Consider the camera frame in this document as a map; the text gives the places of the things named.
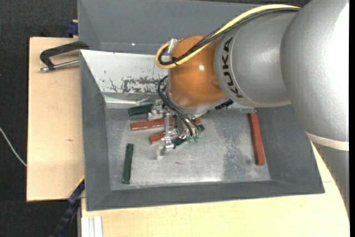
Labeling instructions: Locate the pale wood flat board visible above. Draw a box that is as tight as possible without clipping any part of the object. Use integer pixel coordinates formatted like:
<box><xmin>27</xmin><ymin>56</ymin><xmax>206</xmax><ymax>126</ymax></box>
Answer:
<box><xmin>26</xmin><ymin>37</ymin><xmax>85</xmax><ymax>202</ymax></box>

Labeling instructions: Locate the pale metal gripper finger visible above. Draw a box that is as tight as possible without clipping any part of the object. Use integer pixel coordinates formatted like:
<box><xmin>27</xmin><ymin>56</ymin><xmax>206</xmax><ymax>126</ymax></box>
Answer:
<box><xmin>155</xmin><ymin>138</ymin><xmax>175</xmax><ymax>160</ymax></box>
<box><xmin>147</xmin><ymin>103</ymin><xmax>165</xmax><ymax>122</ymax></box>

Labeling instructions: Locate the dark green flat block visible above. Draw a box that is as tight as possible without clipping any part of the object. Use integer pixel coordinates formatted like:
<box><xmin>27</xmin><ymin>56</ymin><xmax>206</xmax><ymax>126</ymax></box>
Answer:
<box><xmin>121</xmin><ymin>143</ymin><xmax>134</xmax><ymax>185</ymax></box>
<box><xmin>173</xmin><ymin>124</ymin><xmax>206</xmax><ymax>147</ymax></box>
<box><xmin>127</xmin><ymin>104</ymin><xmax>155</xmax><ymax>117</ymax></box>

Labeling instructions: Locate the grey metal bin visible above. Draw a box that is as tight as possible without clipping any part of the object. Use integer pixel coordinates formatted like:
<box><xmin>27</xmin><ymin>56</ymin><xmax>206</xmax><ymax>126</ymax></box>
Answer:
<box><xmin>77</xmin><ymin>0</ymin><xmax>326</xmax><ymax>211</ymax></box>

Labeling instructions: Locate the red-brown flat block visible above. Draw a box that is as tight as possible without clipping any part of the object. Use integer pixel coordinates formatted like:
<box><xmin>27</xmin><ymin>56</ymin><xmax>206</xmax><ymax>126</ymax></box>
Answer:
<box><xmin>149</xmin><ymin>131</ymin><xmax>178</xmax><ymax>145</ymax></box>
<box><xmin>247</xmin><ymin>112</ymin><xmax>266</xmax><ymax>166</ymax></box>
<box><xmin>130</xmin><ymin>118</ymin><xmax>202</xmax><ymax>132</ymax></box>

